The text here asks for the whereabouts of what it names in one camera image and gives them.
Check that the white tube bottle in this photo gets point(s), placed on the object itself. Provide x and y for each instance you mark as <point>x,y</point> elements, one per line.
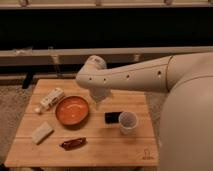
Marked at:
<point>49,100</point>

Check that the brown wrapped snack bar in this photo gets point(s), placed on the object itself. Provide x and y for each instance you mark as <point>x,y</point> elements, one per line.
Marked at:
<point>73,143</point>

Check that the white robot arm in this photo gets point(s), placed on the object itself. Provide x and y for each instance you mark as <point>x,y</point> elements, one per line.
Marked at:
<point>185,138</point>

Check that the white sponge block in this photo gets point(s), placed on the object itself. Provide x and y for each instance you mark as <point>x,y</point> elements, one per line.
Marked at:
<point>41,132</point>

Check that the small black box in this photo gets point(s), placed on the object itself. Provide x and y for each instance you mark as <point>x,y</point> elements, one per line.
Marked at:
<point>112,117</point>

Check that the orange ceramic bowl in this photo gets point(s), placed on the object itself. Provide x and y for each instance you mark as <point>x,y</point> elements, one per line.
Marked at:
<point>72,110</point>

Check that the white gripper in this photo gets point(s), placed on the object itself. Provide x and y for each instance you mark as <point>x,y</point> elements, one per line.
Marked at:
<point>98,94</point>

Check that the white paper cup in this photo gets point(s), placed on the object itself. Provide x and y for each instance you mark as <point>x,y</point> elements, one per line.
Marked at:
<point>128,122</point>

